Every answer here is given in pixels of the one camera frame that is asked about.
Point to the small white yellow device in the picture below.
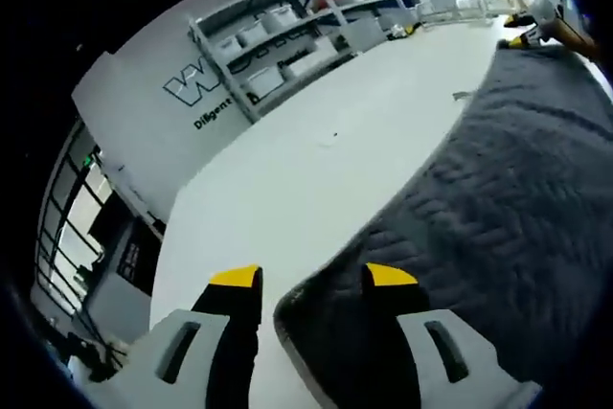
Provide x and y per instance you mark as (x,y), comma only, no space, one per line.
(404,30)

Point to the black monitor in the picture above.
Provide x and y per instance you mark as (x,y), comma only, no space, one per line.
(107,217)

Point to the grey metal shelving rack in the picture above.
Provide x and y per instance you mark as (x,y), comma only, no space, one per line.
(225,74)

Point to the black framed glass partition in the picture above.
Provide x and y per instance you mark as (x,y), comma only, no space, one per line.
(76,198)

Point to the row of white storage bins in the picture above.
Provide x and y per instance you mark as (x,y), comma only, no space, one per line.
(275,18)

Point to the grey towel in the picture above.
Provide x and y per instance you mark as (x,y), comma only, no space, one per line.
(503,188)

